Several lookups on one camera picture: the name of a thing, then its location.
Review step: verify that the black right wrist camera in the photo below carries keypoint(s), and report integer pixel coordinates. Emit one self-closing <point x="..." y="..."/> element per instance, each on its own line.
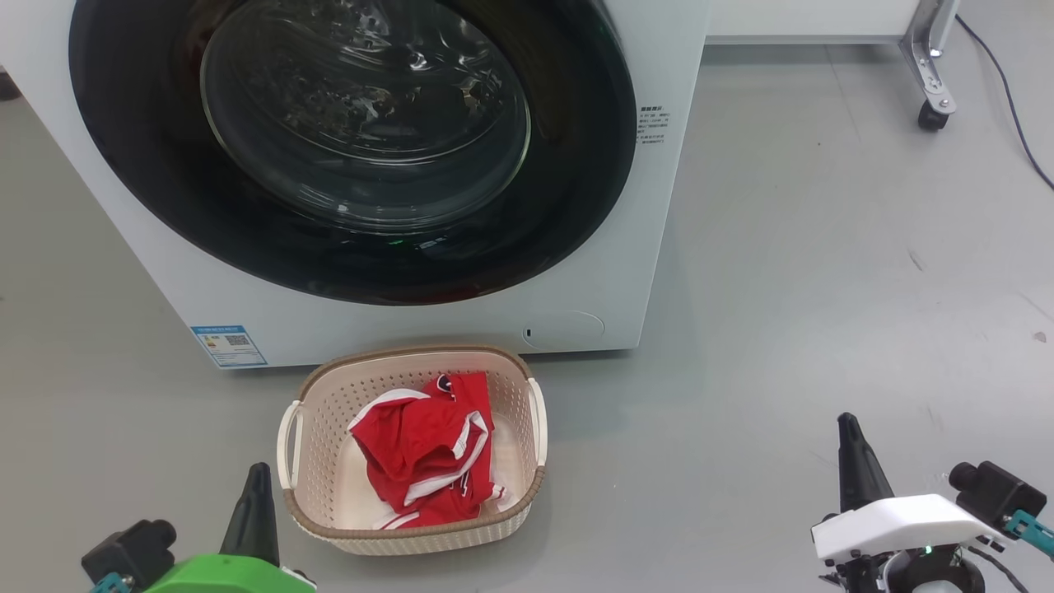
<point x="996" y="494"/>

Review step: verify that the small printed text label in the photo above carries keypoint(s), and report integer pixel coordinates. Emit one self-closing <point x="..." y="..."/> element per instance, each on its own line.
<point x="655" y="125"/>

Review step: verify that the red basketball jersey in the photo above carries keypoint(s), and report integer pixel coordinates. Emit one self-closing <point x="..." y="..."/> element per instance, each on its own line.
<point x="445" y="506"/>

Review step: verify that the white front-load washing machine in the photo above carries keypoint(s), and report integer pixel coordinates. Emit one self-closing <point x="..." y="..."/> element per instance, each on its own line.
<point x="659" y="247"/>

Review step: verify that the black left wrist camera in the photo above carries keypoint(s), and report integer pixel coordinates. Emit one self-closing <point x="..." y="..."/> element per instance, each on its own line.
<point x="132" y="548"/>

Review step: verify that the round filter cover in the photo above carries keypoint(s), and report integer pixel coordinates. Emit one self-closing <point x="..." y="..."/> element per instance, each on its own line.
<point x="568" y="329"/>

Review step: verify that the metal table leg with caster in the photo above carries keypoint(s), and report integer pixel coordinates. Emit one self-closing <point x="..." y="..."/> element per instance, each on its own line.
<point x="930" y="58"/>

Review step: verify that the red shorts with white trim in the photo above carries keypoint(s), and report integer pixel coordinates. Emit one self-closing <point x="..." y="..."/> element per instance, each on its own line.
<point x="412" y="441"/>

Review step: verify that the cream perforated laundry basket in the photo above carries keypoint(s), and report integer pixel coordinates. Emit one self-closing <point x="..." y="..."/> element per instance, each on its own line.
<point x="321" y="461"/>

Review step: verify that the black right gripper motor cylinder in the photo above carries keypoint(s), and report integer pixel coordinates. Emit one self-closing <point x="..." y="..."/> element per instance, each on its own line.
<point x="935" y="572"/>

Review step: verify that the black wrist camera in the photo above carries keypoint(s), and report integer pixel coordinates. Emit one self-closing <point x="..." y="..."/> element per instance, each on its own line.
<point x="996" y="494"/>
<point x="132" y="548"/>

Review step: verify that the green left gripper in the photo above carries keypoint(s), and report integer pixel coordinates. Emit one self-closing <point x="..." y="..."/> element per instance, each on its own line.
<point x="230" y="576"/>

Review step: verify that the white table panel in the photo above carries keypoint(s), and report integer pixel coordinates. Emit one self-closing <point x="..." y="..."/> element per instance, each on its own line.
<point x="807" y="18"/>

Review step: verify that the blue energy label sticker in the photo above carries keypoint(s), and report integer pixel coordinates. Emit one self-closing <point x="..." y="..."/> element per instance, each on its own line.
<point x="230" y="346"/>

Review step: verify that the black glass washing machine door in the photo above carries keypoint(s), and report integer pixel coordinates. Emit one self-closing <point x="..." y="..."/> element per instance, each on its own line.
<point x="576" y="206"/>

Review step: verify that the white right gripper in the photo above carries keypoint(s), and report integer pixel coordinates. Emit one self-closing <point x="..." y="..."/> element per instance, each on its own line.
<point x="906" y="523"/>

